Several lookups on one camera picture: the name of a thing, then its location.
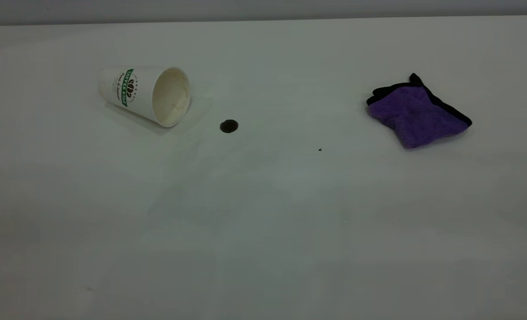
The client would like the white paper coffee cup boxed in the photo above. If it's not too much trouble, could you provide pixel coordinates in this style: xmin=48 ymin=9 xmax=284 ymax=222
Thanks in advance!
xmin=98 ymin=67 xmax=192 ymax=128

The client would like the purple cloth with black edge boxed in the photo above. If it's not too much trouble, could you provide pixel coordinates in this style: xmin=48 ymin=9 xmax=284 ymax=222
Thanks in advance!
xmin=366 ymin=73 xmax=473 ymax=149

